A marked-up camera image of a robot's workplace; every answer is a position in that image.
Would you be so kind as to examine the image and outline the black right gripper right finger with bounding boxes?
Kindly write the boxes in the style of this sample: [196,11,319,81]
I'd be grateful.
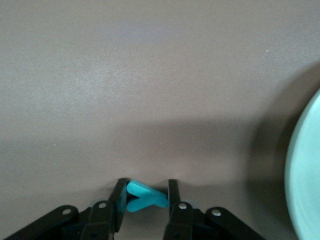
[162,179,266,240]

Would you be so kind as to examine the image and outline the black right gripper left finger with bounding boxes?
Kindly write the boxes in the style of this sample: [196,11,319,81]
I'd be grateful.
[4,177,130,240]

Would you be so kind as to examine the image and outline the pale green plastic plate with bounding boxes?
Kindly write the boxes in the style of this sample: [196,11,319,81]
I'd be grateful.
[284,87,320,240]

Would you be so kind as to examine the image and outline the teal foam letter y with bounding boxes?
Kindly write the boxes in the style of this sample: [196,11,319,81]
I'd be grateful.
[126,179,168,213]

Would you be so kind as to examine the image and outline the brown table cover sheet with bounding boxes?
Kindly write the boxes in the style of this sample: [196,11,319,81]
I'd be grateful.
[0,0,320,240]

